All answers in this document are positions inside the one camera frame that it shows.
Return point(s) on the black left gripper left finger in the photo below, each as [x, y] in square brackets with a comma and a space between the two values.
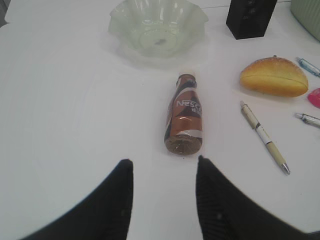
[105, 214]

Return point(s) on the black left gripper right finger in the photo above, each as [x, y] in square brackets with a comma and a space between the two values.
[225, 213]

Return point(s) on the brown Nescafe coffee bottle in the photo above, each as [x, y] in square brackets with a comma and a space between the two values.
[184, 128]

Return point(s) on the golden bread roll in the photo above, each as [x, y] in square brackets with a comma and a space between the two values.
[275, 76]

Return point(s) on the pink pencil sharpener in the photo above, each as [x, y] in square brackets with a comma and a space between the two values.
[314, 97]

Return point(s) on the beige white click pen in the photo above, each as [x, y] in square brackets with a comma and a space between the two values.
[265, 138]

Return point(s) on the grey clear pen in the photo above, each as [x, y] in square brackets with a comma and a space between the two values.
[308, 119]

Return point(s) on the blue clear pen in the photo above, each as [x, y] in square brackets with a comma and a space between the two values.
[308, 66]

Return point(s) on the translucent green wavy plate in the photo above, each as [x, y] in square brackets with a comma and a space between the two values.
[163, 34]

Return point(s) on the black mesh pen holder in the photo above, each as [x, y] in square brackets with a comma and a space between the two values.
[249, 18]

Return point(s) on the pale green woven basket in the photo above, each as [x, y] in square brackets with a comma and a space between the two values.
[307, 12]

